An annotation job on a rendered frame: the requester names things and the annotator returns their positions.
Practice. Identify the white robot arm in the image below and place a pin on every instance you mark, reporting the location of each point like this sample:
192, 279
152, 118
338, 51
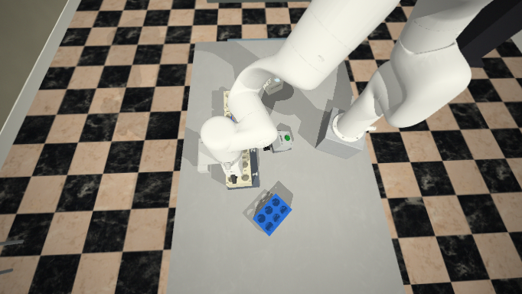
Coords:
426, 61

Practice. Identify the blue tube rack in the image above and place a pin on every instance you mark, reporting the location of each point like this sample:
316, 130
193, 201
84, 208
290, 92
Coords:
275, 212

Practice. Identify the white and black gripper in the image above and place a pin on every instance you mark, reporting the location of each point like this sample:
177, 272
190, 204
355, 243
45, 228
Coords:
235, 171

